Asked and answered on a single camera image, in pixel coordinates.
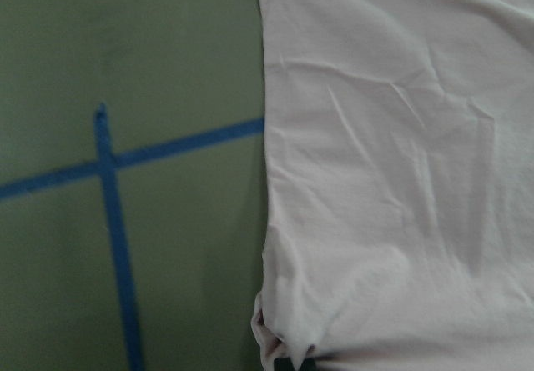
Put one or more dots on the pink Snoopy t-shirt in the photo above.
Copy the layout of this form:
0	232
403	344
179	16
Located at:
399	152

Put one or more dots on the brown paper table cover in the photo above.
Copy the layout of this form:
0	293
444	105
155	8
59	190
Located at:
132	184

